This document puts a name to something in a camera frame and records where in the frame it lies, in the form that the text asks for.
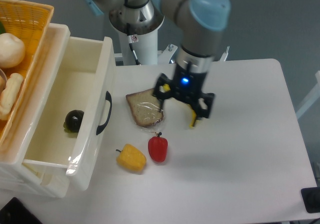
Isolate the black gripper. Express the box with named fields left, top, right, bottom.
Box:
left=152, top=64, right=215, bottom=120

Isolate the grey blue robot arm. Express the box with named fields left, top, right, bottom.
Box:
left=89, top=0, right=231, bottom=121

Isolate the open upper white drawer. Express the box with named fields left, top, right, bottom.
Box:
left=23, top=37, right=116, bottom=198

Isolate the white drawer cabinet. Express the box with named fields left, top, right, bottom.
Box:
left=0, top=23, right=70, bottom=195

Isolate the yellow banana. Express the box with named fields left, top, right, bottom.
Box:
left=160, top=84, right=197, bottom=129

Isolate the wrapped brown bread slice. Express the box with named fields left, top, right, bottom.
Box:
left=125, top=88, right=165, bottom=128

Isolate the red bell pepper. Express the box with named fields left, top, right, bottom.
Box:
left=148, top=132, right=168, bottom=163

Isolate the yellow bell pepper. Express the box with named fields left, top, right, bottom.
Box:
left=115, top=144, right=147, bottom=173

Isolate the black device right edge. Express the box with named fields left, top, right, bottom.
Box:
left=300, top=187, right=320, bottom=214

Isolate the orange plastic basket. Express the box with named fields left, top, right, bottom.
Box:
left=0, top=0, right=54, bottom=151

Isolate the pale round fruit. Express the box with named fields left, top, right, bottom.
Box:
left=0, top=33, right=26, bottom=69

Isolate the beige bread roll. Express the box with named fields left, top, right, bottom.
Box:
left=0, top=73, right=24, bottom=120

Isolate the black object bottom left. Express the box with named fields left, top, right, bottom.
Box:
left=0, top=197, right=42, bottom=224

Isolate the black drawer handle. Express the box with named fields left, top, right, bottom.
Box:
left=95, top=91, right=113, bottom=135

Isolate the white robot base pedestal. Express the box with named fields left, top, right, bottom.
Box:
left=109, top=0, right=178, bottom=66

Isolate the white frame right edge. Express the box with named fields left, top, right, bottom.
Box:
left=295, top=71, right=320, bottom=119

